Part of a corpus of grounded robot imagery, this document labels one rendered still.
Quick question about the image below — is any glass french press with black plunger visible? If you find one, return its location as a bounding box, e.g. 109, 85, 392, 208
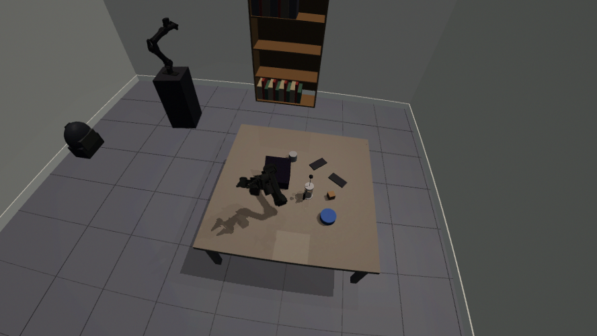
303, 175, 314, 200

